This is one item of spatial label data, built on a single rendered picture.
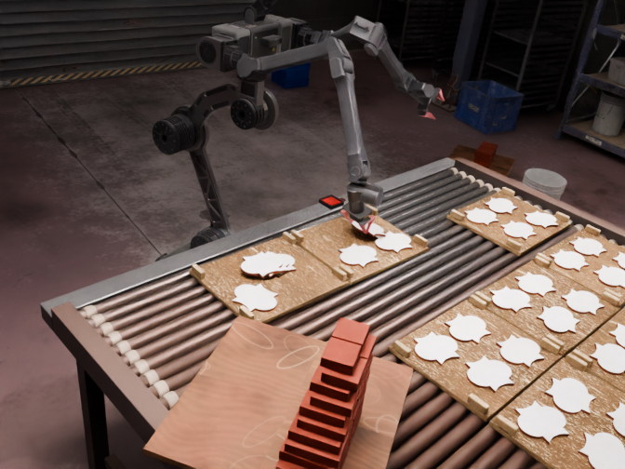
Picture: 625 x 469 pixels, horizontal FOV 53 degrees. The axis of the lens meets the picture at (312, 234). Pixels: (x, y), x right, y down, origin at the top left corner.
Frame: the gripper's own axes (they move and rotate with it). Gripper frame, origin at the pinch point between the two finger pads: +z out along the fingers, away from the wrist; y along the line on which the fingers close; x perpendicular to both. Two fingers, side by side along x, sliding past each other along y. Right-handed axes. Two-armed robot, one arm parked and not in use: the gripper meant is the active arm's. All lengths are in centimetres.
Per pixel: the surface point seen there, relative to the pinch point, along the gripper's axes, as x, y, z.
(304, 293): 38.9, -17.4, -8.6
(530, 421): 23, -94, -6
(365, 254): 7.4, -11.6, 1.2
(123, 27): -94, 464, 94
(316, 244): 17.6, 3.9, -0.9
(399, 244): -7.8, -12.9, 6.3
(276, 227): 21.8, 23.6, 0.2
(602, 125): -390, 113, 215
